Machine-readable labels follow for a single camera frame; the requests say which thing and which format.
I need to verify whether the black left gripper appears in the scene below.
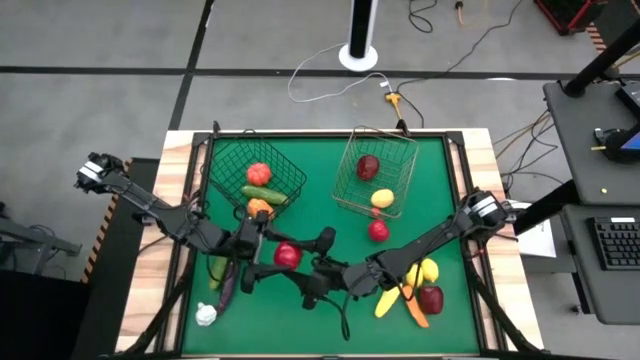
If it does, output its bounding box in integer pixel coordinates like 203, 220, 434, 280
227, 217, 305, 295

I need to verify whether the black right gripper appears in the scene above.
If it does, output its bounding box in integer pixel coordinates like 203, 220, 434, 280
283, 226, 351, 311

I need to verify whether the bright red apple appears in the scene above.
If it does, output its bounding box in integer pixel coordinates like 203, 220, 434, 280
273, 241, 304, 271

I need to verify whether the orange fruit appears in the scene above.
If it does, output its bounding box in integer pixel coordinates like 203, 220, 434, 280
246, 197, 276, 220

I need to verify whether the green cucumber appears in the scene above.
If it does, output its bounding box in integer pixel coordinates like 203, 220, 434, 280
240, 184, 290, 206

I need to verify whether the yellow corn cob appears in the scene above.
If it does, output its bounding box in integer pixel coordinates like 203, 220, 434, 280
374, 284, 402, 320

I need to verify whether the orange red tomato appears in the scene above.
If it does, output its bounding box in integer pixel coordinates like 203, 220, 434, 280
246, 162, 274, 188

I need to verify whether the yellow mango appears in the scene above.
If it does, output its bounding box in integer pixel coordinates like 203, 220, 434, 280
370, 188, 396, 210

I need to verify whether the yellow lemon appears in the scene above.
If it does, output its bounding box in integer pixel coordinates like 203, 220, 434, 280
421, 257, 441, 284
404, 263, 425, 289

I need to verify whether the dark red apple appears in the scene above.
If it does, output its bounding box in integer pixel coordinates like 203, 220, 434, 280
418, 285, 445, 316
356, 154, 381, 182

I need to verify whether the purple eggplant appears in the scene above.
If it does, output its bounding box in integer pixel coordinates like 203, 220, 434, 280
216, 259, 242, 316

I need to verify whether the green table mat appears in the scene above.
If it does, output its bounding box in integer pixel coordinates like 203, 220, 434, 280
180, 135, 481, 356

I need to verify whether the white garlic bulb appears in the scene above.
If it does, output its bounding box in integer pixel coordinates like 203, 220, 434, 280
194, 301, 218, 328

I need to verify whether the orange carrot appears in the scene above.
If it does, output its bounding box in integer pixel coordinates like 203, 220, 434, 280
401, 283, 431, 330

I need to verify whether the black floor platform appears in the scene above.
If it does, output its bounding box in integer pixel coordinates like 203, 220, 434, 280
69, 157, 161, 360

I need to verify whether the white paper sheet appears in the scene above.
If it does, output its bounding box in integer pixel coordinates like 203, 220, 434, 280
514, 199, 557, 259

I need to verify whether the black desk support bar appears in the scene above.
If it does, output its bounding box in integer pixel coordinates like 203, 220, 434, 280
512, 178, 581, 236

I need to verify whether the grey floor stand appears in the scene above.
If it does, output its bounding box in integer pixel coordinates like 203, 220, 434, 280
0, 199, 84, 276

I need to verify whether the black white floor stand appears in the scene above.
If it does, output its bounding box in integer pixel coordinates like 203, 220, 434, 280
338, 0, 380, 73

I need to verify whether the dark grey desk top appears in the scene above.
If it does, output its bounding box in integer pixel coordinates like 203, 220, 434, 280
542, 79, 640, 207
558, 203, 640, 326

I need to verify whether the black keyboard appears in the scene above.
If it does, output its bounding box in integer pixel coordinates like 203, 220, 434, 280
586, 215, 640, 272

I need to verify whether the black desk device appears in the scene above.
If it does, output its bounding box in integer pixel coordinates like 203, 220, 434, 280
592, 127, 640, 164

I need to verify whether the black desk pole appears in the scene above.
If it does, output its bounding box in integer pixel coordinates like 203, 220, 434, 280
563, 17, 640, 99

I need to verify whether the black desk monitor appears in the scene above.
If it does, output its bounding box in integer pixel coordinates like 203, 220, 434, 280
614, 79, 640, 151

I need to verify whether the red black crate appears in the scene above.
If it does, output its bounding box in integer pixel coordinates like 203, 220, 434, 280
533, 0, 614, 37

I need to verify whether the black wire basket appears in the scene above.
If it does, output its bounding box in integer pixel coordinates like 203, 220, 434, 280
206, 134, 309, 221

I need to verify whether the black frame strut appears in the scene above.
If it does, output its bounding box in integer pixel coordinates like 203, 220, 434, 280
467, 272, 539, 354
127, 259, 194, 357

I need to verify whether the gold wire basket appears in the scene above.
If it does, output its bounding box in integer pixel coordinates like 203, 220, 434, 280
331, 124, 421, 221

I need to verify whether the white floor cable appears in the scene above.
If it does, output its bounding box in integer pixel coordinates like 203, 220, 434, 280
287, 42, 394, 105

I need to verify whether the yellow cable connector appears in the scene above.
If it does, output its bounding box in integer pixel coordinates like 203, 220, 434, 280
383, 89, 405, 122

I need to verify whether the black cable bundle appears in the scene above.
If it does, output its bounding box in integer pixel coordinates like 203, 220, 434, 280
492, 109, 564, 189

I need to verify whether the looped black floor cable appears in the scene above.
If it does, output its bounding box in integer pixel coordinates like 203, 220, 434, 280
408, 0, 439, 35

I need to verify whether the long black floor cable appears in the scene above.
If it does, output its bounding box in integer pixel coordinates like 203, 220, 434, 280
394, 0, 524, 129

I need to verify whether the orange floor cable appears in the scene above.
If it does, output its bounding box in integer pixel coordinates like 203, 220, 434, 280
453, 0, 501, 27

